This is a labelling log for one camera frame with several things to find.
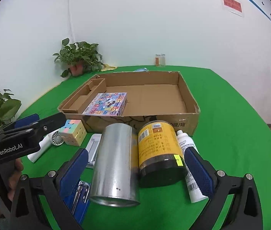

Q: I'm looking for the cardboard divider insert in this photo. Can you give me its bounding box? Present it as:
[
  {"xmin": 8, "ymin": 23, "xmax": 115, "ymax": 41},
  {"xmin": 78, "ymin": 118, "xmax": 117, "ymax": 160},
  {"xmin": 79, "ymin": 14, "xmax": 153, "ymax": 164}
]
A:
[{"xmin": 58, "ymin": 78, "xmax": 106, "ymax": 114}]

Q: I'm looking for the colourful puzzle box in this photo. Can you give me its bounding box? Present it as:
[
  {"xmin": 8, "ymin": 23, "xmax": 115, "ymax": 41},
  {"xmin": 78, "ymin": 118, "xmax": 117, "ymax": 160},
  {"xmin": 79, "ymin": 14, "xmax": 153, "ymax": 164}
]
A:
[{"xmin": 82, "ymin": 92, "xmax": 127, "ymax": 116}]

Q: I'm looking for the pastel rubik cube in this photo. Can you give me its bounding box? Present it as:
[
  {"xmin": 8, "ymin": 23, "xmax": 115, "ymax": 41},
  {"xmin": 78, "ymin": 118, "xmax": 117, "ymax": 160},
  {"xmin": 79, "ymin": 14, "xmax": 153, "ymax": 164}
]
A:
[{"xmin": 59, "ymin": 119, "xmax": 87, "ymax": 147}]

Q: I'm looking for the large cardboard box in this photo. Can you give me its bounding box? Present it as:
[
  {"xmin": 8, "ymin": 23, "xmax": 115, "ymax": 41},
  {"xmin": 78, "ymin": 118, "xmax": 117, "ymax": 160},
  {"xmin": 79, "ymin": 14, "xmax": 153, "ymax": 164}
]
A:
[{"xmin": 64, "ymin": 71, "xmax": 200, "ymax": 136}]

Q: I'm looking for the white handheld fan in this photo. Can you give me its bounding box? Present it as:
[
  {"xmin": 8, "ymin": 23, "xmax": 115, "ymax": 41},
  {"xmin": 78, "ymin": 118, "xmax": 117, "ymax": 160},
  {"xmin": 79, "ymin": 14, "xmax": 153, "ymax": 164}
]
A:
[{"xmin": 27, "ymin": 129, "xmax": 64, "ymax": 163}]

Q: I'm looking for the light blue flat object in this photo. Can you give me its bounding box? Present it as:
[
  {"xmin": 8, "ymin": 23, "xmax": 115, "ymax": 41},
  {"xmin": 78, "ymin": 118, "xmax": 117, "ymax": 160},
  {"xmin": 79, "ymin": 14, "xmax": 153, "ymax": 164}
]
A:
[{"xmin": 134, "ymin": 67, "xmax": 149, "ymax": 72}]

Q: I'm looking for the white spray bottle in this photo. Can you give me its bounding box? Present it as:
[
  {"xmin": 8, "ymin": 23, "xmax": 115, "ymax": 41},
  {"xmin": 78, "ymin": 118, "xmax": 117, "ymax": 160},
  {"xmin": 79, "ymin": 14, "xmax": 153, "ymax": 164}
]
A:
[{"xmin": 175, "ymin": 129, "xmax": 209, "ymax": 204}]

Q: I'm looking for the red wall sign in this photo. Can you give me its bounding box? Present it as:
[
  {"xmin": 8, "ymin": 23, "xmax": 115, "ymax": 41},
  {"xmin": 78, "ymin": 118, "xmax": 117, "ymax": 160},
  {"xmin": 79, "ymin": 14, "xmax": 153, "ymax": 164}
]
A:
[{"xmin": 221, "ymin": 0, "xmax": 245, "ymax": 17}]

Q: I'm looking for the silver metal can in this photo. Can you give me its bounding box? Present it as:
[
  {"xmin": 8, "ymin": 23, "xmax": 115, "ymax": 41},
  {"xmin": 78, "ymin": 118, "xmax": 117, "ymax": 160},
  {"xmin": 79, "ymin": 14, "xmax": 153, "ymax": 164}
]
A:
[{"xmin": 90, "ymin": 123, "xmax": 140, "ymax": 207}]

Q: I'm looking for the clear jar orange label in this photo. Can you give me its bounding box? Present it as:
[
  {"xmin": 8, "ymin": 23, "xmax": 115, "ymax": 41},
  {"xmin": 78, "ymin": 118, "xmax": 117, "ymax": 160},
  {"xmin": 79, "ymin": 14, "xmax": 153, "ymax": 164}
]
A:
[{"xmin": 155, "ymin": 53, "xmax": 166, "ymax": 67}]

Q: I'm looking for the green table cloth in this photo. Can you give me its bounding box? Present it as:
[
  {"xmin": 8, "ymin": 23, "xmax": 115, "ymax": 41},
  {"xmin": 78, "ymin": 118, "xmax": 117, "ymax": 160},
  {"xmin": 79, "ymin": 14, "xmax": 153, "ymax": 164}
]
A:
[{"xmin": 16, "ymin": 65, "xmax": 271, "ymax": 230}]

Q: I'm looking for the yellow label jar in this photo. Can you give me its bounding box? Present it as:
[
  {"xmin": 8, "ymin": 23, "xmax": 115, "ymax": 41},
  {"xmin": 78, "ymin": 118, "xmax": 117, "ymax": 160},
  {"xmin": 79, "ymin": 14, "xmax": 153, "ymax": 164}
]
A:
[{"xmin": 138, "ymin": 121, "xmax": 187, "ymax": 188}]

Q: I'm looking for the blue stapler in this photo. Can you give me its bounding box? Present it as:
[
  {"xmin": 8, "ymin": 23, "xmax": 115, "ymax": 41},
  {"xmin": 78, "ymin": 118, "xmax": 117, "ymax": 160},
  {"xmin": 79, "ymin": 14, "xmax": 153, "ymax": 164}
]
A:
[{"xmin": 63, "ymin": 180, "xmax": 90, "ymax": 225}]

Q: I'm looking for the yellow cloth piece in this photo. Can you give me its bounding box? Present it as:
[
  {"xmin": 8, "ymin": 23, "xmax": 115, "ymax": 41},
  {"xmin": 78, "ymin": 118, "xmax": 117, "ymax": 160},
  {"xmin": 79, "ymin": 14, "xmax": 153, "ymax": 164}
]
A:
[{"xmin": 101, "ymin": 64, "xmax": 117, "ymax": 72}]

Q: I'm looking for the potted plant red pot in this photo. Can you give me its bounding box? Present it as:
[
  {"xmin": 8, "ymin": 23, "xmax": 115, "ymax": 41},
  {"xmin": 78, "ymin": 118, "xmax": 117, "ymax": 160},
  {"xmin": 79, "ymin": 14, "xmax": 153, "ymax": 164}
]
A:
[{"xmin": 53, "ymin": 38, "xmax": 104, "ymax": 78}]

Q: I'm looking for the leafy plant near edge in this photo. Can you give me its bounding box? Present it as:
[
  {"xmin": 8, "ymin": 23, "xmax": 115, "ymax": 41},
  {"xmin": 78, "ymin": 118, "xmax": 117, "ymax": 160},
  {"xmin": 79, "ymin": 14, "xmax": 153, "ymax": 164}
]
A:
[{"xmin": 0, "ymin": 89, "xmax": 22, "ymax": 128}]

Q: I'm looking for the white phone stand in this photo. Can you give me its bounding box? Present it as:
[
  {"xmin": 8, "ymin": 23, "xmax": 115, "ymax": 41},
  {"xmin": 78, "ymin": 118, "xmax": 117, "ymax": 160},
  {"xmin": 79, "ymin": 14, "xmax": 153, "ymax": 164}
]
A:
[{"xmin": 86, "ymin": 133, "xmax": 102, "ymax": 169}]

